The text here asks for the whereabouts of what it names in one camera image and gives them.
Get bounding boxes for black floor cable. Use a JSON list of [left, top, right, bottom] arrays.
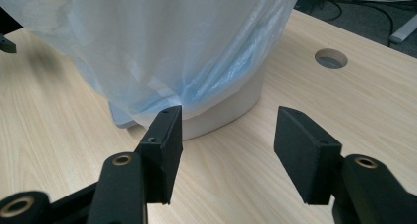
[[314, 0, 395, 39]]

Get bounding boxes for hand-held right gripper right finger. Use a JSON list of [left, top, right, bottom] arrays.
[[273, 105, 343, 206]]

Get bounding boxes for grey white pedal trash can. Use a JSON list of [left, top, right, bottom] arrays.
[[107, 63, 267, 140]]

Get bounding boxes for translucent plastic trash bag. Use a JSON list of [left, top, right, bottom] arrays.
[[0, 0, 304, 121]]

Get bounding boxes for white metal stand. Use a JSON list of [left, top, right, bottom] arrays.
[[388, 16, 417, 44]]

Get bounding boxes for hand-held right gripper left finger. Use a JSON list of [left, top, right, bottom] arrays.
[[134, 105, 184, 205]]

